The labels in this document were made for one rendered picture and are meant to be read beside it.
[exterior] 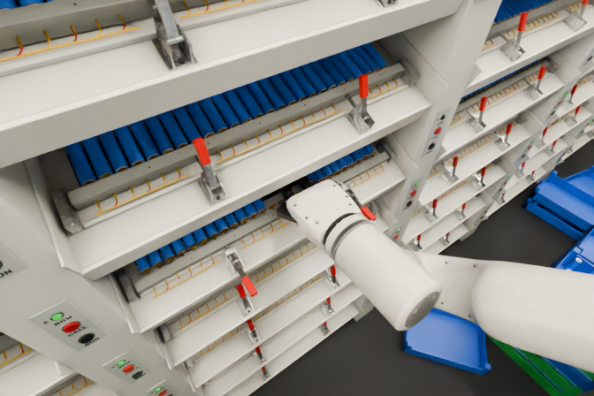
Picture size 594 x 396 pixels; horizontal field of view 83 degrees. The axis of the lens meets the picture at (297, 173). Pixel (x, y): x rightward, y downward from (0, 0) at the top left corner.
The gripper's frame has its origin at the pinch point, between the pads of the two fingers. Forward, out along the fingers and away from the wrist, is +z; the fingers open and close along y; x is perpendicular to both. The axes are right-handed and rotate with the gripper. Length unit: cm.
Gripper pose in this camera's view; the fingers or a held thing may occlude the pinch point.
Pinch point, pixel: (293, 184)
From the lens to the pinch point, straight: 64.7
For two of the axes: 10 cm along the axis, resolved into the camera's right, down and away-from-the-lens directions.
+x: 0.9, 7.8, 6.2
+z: -5.3, -4.9, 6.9
